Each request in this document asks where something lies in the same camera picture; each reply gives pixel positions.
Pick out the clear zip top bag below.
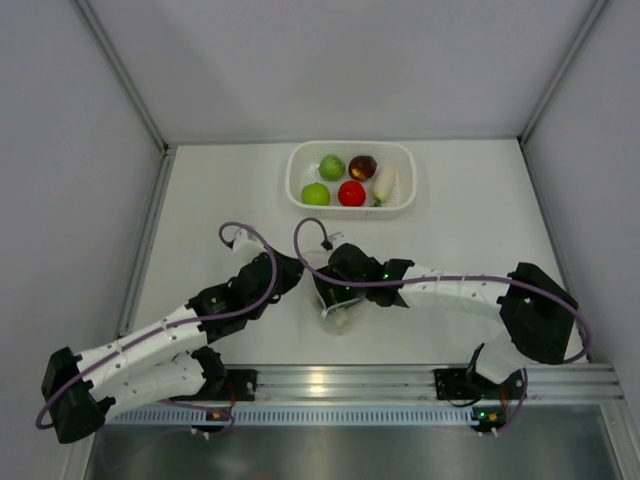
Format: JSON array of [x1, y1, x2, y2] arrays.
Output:
[[303, 270, 366, 337]]

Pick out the red fake tomato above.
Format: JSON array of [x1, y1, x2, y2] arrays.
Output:
[[338, 180, 367, 207]]

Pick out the green fake fruit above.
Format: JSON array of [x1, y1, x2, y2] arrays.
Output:
[[301, 183, 331, 206]]

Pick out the white fake food piece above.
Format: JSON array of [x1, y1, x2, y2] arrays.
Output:
[[373, 165, 397, 207]]

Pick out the dark brown fake fruit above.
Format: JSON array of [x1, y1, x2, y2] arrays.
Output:
[[348, 155, 377, 182]]

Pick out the rough green fake lime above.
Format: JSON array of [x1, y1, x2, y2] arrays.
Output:
[[318, 154, 346, 181]]

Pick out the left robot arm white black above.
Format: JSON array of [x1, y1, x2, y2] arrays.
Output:
[[36, 252, 304, 444]]

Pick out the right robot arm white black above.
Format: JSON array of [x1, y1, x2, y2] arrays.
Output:
[[312, 243, 577, 401]]

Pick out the white perforated plastic basket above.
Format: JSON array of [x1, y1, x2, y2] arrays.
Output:
[[285, 140, 417, 220]]

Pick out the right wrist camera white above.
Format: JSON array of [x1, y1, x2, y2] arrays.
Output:
[[321, 232, 351, 252]]

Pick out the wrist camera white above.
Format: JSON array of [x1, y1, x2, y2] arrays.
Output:
[[231, 228, 265, 263], [321, 232, 351, 252]]

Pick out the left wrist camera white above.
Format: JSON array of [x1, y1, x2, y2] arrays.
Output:
[[231, 228, 265, 263]]

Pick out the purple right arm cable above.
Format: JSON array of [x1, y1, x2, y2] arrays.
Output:
[[293, 217, 594, 436]]

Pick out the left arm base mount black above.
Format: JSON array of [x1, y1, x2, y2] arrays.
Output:
[[196, 368, 258, 402]]

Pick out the left aluminium frame post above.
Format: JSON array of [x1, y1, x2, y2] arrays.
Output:
[[74, 1, 172, 347]]

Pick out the aluminium frame post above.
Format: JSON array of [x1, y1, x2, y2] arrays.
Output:
[[74, 1, 172, 347], [517, 0, 611, 147]]

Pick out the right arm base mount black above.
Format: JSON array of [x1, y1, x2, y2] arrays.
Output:
[[434, 368, 495, 401]]

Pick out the slotted grey cable duct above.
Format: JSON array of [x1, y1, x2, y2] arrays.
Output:
[[107, 405, 501, 427]]

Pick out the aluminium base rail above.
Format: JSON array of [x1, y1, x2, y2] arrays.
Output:
[[228, 363, 624, 405]]

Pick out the right aluminium frame post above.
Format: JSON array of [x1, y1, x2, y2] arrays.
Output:
[[517, 0, 611, 147]]

